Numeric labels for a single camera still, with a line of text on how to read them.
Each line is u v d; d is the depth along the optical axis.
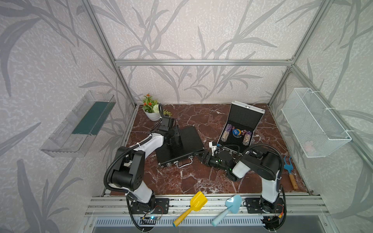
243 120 0.97
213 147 0.84
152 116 1.02
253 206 0.72
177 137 0.84
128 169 0.46
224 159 0.70
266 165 0.50
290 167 0.87
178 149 0.99
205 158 0.79
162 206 0.73
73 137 0.63
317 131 0.63
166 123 0.74
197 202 0.75
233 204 0.74
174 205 0.75
